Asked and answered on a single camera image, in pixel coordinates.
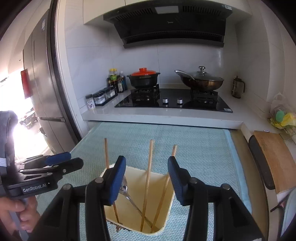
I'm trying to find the green chair seat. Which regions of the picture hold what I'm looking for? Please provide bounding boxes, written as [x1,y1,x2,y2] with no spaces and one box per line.
[280,188,295,240]

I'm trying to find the wooden chopstick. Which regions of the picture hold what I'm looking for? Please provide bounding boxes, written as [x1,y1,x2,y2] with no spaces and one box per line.
[150,144,178,233]
[140,140,154,231]
[104,138,120,223]

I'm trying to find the teal woven table mat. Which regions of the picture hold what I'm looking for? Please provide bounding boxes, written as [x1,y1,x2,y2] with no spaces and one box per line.
[36,121,253,241]

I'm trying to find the yellow green plastic bag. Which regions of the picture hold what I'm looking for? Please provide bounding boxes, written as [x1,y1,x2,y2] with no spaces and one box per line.
[268,92,296,140]

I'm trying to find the grey refrigerator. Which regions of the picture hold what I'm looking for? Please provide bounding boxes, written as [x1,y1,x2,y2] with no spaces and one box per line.
[23,10,78,154]

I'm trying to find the black range hood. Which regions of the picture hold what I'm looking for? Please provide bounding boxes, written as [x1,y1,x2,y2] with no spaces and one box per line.
[103,1,233,48]

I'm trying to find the black wok glass lid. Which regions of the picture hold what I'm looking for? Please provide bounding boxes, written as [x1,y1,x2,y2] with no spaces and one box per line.
[175,66,224,92]

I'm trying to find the cream utensil holder box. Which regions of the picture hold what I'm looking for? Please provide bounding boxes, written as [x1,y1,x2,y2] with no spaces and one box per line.
[104,166,175,236]

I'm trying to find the black pot orange lid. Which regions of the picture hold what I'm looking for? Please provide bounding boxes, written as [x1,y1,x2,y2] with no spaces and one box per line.
[128,68,160,89]

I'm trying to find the glass french press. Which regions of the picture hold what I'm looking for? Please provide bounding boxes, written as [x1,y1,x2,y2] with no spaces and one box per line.
[231,76,245,99]

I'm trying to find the white spice jar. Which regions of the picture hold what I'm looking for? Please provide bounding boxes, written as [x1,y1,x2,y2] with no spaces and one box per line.
[85,94,95,110]

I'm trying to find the soy sauce bottles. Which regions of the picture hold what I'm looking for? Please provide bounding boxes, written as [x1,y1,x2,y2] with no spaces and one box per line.
[107,68,127,93]

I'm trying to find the black gas stove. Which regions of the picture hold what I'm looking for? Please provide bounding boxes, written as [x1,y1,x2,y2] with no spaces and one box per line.
[116,85,233,113]

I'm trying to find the wooden cutting board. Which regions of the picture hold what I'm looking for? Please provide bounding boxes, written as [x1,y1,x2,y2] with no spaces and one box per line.
[253,131,295,194]

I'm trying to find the steel spoon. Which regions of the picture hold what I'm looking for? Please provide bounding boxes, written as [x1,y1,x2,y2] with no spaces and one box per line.
[119,176,160,232]

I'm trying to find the person's left hand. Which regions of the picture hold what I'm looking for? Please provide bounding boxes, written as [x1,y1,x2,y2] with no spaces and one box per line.
[0,195,41,233]

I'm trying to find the seasoning jar rack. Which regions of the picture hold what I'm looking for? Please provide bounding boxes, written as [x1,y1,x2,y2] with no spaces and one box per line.
[93,86,118,106]

